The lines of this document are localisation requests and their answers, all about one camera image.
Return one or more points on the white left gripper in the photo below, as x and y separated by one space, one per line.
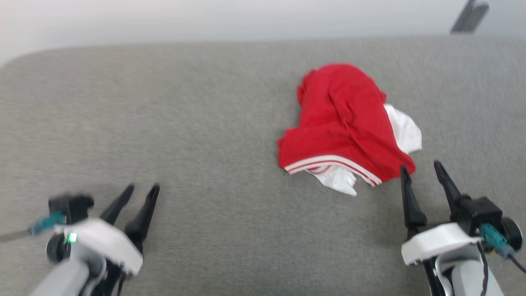
102 238

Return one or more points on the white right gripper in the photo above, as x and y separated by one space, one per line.
439 240

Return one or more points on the red basketball jersey white trim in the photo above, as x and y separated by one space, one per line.
341 135

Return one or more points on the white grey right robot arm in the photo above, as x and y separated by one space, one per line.
468 279

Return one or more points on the grey fabric sofa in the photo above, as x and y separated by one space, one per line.
205 123

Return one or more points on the dark grey background object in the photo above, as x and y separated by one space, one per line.
470 16

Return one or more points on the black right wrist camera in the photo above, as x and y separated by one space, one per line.
478 213

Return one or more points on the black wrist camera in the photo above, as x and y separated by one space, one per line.
72 207
478 213

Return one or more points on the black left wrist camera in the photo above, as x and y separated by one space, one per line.
72 207

